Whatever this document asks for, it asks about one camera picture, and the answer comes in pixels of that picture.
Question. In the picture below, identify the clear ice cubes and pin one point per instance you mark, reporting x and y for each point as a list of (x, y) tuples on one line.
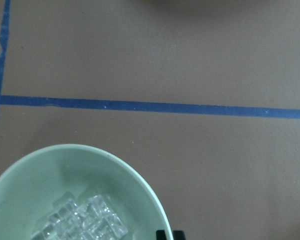
[(91, 220)]

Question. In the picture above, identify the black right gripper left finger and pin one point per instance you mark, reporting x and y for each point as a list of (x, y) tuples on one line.
[(160, 234)]

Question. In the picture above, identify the green ceramic bowl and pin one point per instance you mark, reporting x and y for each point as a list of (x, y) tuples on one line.
[(38, 184)]

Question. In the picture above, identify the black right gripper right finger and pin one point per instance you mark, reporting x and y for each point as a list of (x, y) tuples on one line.
[(178, 235)]

